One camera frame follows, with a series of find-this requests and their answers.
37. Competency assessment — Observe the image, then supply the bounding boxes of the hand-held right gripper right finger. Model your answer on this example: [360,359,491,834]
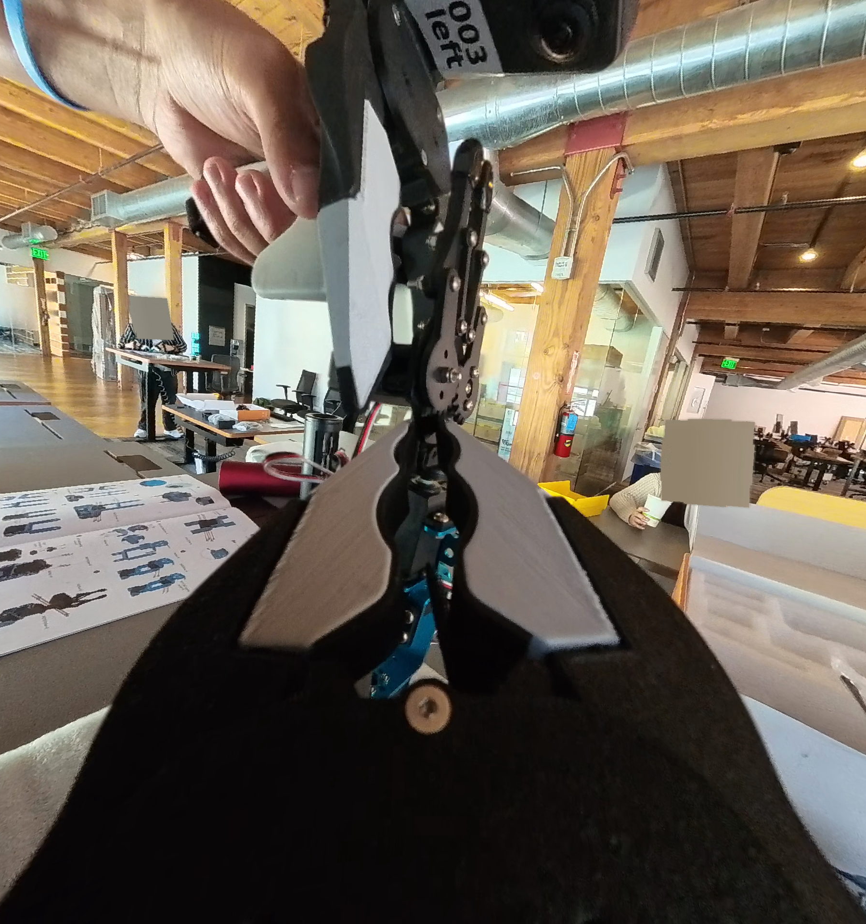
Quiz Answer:
[448,434,620,680]

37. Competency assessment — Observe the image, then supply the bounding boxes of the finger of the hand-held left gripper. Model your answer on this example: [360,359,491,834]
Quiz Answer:
[251,141,408,415]

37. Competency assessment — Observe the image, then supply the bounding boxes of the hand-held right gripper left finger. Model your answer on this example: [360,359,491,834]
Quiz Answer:
[241,419,416,680]

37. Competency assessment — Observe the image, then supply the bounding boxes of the black toy robot claw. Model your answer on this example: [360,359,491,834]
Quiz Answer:
[387,138,500,437]

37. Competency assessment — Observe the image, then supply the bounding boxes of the blue toy robot arm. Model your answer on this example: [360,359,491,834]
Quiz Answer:
[358,434,465,703]

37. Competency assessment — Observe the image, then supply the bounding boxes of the dark grey desk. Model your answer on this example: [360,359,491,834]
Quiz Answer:
[0,398,694,769]

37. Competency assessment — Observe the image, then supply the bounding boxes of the person's left hand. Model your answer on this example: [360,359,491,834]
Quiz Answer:
[94,0,327,270]

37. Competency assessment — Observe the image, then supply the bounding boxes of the yellow tray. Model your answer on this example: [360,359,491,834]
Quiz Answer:
[539,480,613,518]

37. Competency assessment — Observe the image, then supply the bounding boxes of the black cylindrical flask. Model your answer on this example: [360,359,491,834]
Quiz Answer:
[302,412,350,501]

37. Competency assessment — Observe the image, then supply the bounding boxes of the red tube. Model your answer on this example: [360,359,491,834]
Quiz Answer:
[217,454,318,501]

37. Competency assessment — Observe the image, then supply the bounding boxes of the wooden column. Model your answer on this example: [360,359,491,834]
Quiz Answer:
[508,113,632,486]

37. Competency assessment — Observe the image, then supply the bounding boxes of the printed instruction sheet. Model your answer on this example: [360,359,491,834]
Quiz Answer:
[0,473,263,669]

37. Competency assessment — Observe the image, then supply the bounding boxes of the white parts box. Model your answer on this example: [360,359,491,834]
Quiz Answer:
[682,503,866,867]

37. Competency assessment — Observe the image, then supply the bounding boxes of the yellow chair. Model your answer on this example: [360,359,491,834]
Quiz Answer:
[755,486,866,544]

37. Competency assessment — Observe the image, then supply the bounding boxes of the blue wristband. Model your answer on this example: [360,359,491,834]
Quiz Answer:
[0,0,90,114]

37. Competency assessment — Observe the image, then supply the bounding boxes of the silver ventilation duct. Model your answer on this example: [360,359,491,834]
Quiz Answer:
[436,0,866,157]

